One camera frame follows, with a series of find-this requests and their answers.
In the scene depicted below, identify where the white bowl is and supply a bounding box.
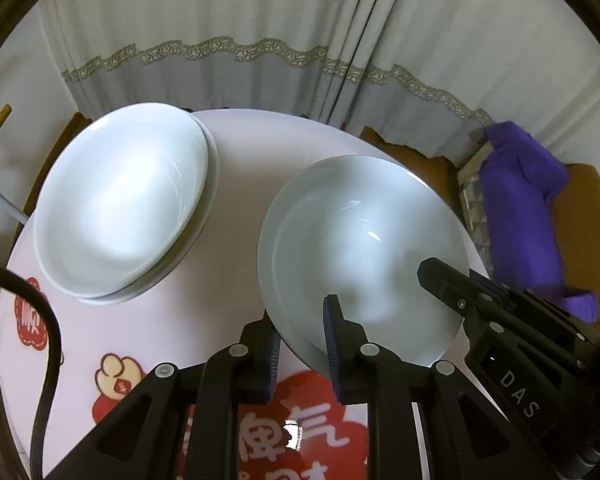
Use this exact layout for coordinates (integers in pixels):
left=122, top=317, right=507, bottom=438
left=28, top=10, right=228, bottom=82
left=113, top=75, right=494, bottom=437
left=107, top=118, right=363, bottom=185
left=32, top=103, right=209, bottom=298
left=257, top=155, right=469, bottom=376
left=78, top=109, right=221, bottom=305

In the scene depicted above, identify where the brown armchair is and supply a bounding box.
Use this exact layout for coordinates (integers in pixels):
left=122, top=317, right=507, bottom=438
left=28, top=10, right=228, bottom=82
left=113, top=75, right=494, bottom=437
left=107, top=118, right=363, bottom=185
left=361, top=127, right=600, bottom=333

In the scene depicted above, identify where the purple cloth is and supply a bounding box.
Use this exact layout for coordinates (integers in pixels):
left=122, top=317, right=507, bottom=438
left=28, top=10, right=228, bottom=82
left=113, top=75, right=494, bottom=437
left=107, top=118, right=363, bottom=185
left=479, top=122, right=598, bottom=323

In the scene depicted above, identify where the round pink table mat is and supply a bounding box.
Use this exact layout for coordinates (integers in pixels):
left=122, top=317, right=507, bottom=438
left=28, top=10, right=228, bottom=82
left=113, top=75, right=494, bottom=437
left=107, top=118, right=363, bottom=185
left=0, top=107, right=502, bottom=480

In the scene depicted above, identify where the grey curtain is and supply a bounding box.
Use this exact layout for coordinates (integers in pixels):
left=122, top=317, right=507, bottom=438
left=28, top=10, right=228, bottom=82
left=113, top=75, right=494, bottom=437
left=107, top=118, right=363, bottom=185
left=40, top=0, right=600, bottom=164

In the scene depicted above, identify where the black cable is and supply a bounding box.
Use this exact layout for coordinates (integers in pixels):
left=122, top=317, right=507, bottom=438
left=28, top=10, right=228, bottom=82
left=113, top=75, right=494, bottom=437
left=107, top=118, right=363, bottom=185
left=0, top=259, right=64, bottom=480

